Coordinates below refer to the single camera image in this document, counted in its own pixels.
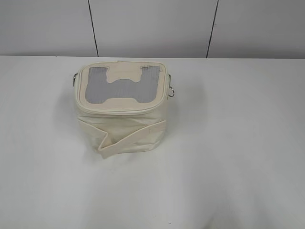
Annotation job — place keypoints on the cream bag with silver window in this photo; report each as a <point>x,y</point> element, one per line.
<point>122,106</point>

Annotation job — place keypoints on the silver zipper pull with ring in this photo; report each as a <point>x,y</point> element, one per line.
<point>171,92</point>

